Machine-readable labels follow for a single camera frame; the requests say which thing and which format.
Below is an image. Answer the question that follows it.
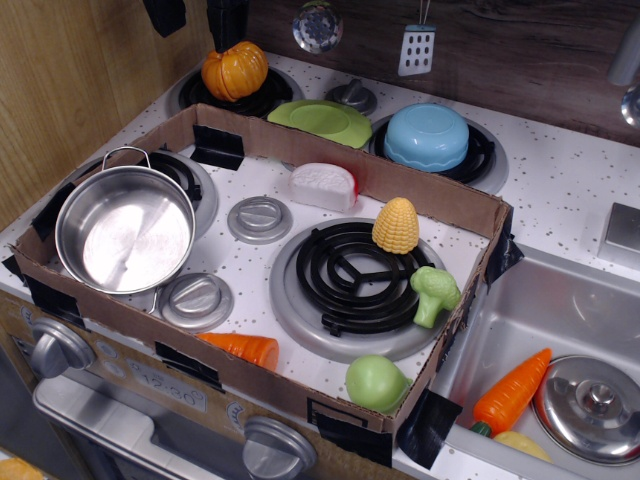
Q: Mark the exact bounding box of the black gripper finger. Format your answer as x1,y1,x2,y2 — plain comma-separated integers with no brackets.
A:
143,0,187,38
207,0,249,50

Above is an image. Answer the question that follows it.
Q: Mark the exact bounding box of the green toy broccoli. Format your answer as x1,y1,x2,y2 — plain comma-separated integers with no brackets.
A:
410,266,461,328

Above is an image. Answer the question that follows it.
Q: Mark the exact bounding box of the steel pot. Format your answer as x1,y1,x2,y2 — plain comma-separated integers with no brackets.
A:
55,146,196,296

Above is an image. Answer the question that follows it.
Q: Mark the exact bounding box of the steel pot lid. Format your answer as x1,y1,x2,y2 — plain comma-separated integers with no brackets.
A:
532,355,639,466

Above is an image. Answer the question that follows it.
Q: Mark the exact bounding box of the orange toy pumpkin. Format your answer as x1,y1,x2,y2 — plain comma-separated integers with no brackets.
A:
201,41,269,102

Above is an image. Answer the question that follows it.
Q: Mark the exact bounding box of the back left black burner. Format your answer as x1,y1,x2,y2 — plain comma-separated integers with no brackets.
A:
174,67,303,118

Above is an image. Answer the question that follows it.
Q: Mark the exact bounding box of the black burner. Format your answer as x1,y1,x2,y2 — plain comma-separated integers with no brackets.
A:
174,67,303,118
295,221,434,337
62,151,204,203
368,118,496,185

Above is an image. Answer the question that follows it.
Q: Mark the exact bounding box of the hanging steel strainer ladle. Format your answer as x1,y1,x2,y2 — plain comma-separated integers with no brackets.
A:
292,1,343,55

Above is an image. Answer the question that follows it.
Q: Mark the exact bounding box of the grey back stove knob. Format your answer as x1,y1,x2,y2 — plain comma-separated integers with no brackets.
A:
325,79,378,116

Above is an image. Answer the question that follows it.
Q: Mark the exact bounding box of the grey stove knob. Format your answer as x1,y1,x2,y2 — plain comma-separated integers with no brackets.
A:
157,273,234,333
325,79,378,116
227,196,293,245

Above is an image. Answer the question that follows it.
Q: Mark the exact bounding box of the green plastic plate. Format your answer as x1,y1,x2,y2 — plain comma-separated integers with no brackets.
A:
267,100,373,149

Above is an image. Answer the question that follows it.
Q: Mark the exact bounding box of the front left black burner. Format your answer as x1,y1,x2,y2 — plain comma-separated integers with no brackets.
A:
62,151,204,203

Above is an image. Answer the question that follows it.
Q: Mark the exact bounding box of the hanging slotted spatula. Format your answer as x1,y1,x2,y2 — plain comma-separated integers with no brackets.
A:
397,1,437,77

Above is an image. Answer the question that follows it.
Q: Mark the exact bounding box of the white toy cheese wedge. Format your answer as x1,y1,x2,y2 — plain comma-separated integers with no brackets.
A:
288,163,358,212

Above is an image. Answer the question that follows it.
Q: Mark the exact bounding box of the grey centre stove knob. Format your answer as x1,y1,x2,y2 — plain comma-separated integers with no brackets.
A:
227,196,293,245

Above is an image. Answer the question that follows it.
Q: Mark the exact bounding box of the blue plastic bowl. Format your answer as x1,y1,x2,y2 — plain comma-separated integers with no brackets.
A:
383,103,470,173

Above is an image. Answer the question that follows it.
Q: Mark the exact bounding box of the yellow toy corn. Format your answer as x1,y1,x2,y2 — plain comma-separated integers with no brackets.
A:
372,197,420,255

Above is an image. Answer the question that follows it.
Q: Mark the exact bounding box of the grey front stove knob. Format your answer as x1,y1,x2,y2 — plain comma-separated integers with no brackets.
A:
157,273,234,333

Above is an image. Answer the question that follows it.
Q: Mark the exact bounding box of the cardboard fence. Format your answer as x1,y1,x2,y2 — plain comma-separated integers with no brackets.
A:
11,105,513,433

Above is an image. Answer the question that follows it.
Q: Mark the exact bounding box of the back right black burner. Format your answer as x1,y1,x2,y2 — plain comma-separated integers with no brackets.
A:
368,118,496,185

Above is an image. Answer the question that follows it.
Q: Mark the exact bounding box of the front right black burner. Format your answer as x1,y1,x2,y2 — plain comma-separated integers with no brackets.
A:
295,221,434,337

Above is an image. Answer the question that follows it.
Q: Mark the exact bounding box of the orange toy carrot half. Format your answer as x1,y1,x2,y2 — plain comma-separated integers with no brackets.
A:
197,333,280,371

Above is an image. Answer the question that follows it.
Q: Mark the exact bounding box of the left oven dial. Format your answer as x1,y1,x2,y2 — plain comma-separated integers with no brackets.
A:
31,318,96,378

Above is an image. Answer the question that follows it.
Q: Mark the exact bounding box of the oven dial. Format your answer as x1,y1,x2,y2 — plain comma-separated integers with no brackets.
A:
31,318,96,378
242,416,317,480

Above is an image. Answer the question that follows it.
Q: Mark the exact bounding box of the green toy pear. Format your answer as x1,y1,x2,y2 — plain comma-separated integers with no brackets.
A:
345,355,412,414

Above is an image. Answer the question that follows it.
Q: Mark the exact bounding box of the silver faucet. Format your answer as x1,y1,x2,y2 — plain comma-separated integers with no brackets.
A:
607,16,639,129

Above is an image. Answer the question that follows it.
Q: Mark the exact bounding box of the silver sink basin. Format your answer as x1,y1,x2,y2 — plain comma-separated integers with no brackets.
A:
434,248,639,479

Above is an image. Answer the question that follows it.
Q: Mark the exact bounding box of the right oven dial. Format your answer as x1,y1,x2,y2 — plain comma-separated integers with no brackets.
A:
242,416,317,480

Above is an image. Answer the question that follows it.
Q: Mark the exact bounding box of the orange toy at corner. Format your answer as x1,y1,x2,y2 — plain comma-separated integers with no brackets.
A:
0,458,44,480

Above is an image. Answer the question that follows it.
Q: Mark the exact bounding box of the yellow toy lemon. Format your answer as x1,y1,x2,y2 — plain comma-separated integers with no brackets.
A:
493,431,552,463

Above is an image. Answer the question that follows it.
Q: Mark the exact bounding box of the oven door handle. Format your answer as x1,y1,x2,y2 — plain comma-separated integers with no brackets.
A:
33,376,248,479

